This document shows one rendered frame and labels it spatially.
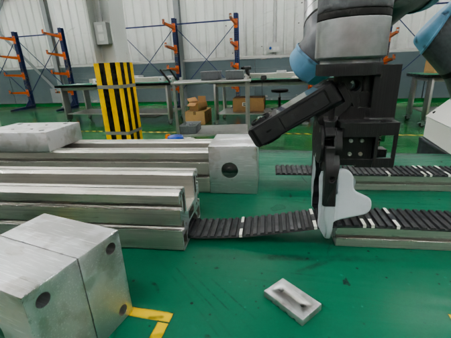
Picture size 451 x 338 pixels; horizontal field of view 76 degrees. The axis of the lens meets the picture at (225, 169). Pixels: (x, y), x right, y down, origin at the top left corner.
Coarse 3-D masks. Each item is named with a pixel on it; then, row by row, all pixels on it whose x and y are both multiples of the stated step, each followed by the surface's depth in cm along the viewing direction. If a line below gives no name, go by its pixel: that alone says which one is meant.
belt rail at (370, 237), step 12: (336, 228) 38; (348, 228) 38; (360, 228) 38; (336, 240) 39; (348, 240) 38; (360, 240) 38; (372, 240) 38; (384, 240) 38; (396, 240) 37; (408, 240) 37; (420, 240) 38; (432, 240) 37; (444, 240) 37
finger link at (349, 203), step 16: (320, 176) 36; (352, 176) 34; (320, 192) 36; (336, 192) 35; (352, 192) 35; (320, 208) 36; (336, 208) 35; (352, 208) 35; (368, 208) 35; (320, 224) 37
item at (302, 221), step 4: (296, 212) 42; (300, 212) 43; (304, 212) 42; (296, 216) 41; (300, 216) 42; (304, 216) 41; (308, 216) 41; (296, 220) 40; (300, 220) 40; (304, 220) 40; (308, 220) 40; (296, 224) 40; (300, 224) 39; (304, 224) 39; (308, 224) 39; (296, 228) 39; (300, 228) 38; (304, 228) 38; (308, 228) 38
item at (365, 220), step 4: (356, 216) 39; (360, 216) 39; (364, 216) 39; (368, 216) 39; (360, 220) 38; (364, 220) 38; (368, 220) 38; (360, 224) 37; (364, 224) 37; (368, 224) 37; (372, 224) 37; (372, 228) 37; (376, 228) 37
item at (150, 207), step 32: (0, 192) 40; (32, 192) 39; (64, 192) 39; (96, 192) 38; (128, 192) 37; (160, 192) 37; (192, 192) 44; (0, 224) 42; (96, 224) 41; (128, 224) 40; (160, 224) 38
